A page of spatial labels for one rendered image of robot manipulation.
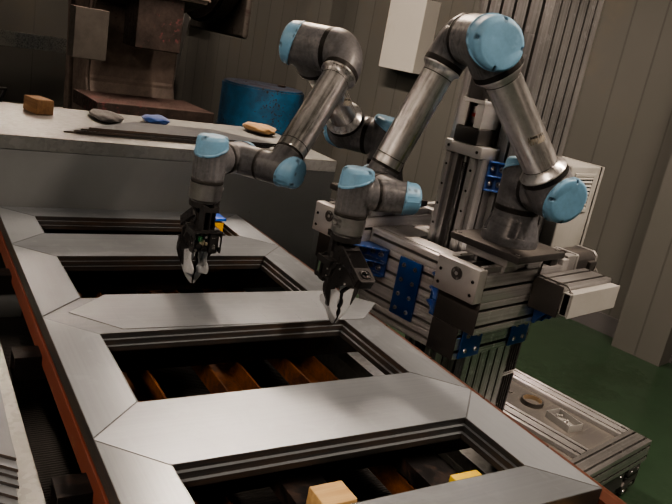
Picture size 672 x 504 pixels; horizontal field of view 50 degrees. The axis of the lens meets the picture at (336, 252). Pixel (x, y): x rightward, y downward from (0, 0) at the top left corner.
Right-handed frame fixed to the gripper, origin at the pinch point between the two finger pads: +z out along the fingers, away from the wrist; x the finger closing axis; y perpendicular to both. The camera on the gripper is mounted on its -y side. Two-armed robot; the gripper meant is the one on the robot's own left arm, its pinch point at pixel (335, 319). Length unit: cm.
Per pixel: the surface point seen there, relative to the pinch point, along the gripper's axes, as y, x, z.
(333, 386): -27.5, 16.5, 0.8
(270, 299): 14.4, 9.8, 0.7
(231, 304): 12.4, 20.8, 0.7
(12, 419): -10, 70, 11
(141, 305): 13.9, 41.3, 0.6
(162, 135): 102, 12, -22
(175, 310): 10.5, 34.8, 0.7
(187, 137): 102, 3, -22
